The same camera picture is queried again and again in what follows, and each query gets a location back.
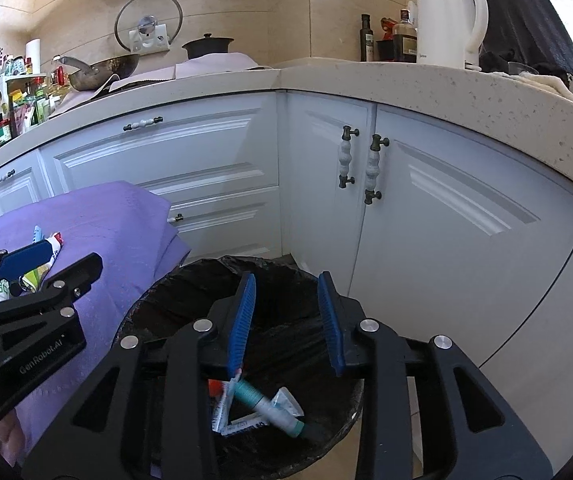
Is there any black trash bin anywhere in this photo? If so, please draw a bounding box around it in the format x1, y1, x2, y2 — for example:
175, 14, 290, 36
114, 256, 364, 479

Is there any white tube wrapper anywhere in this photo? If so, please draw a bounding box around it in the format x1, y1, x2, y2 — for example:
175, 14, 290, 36
208, 375, 304, 437

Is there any teal white marker tube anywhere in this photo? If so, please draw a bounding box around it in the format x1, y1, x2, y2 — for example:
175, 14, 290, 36
233, 380, 304, 438

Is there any small drawer handle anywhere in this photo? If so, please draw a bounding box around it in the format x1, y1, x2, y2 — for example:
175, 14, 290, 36
0, 169, 16, 183

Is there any dark curtain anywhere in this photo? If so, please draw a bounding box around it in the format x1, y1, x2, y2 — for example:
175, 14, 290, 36
480, 0, 573, 78

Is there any dark sauce bottle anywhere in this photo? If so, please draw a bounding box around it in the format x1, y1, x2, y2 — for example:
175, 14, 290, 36
393, 9, 417, 63

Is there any cabinet door handle right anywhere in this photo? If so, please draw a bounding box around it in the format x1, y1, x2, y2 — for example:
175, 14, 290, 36
365, 133, 390, 206

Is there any white electric kettle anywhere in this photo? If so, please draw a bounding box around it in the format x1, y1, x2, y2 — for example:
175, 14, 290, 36
417, 0, 488, 70

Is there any purple tablecloth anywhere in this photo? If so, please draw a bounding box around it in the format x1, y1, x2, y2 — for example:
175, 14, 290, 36
0, 182, 189, 478

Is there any spice rack with jars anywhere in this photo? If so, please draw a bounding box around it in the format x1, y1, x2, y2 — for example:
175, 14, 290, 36
0, 39, 72, 148

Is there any black pot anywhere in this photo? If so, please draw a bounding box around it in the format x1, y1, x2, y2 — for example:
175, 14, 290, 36
182, 32, 234, 60

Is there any cabinet door handle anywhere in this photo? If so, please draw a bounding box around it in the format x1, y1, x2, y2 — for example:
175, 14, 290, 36
365, 133, 390, 206
339, 125, 360, 188

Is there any green white crumpled packet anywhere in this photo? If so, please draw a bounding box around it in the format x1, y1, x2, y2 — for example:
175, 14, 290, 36
18, 232, 63, 292

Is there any dark olive oil bottle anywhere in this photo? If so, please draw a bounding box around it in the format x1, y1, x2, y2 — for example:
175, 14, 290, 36
359, 14, 373, 62

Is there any cabinet door handle left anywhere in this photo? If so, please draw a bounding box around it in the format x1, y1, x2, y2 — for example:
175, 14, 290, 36
339, 125, 360, 188

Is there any metal wok pan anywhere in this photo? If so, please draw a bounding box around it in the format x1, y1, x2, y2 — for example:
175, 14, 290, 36
52, 54, 140, 91

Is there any glass pot lid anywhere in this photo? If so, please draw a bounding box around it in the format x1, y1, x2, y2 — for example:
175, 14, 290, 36
113, 0, 184, 55

